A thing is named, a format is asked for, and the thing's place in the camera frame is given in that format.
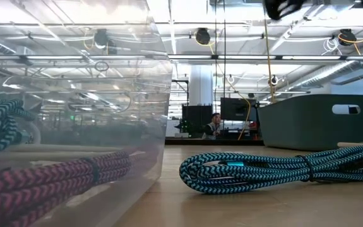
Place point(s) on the dark background monitor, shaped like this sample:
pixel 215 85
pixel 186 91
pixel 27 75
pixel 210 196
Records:
pixel 236 108

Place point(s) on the black cabinet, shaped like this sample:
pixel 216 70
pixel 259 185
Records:
pixel 197 115

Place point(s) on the white building pillar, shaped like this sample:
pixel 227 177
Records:
pixel 201 85

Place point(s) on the teal plastic bin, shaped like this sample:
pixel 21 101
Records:
pixel 310 123

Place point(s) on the clear plastic container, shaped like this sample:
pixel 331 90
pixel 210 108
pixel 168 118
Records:
pixel 89 79

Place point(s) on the person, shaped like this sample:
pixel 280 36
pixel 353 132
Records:
pixel 212 129

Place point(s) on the black background rig frame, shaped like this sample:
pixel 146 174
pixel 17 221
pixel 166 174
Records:
pixel 181 81

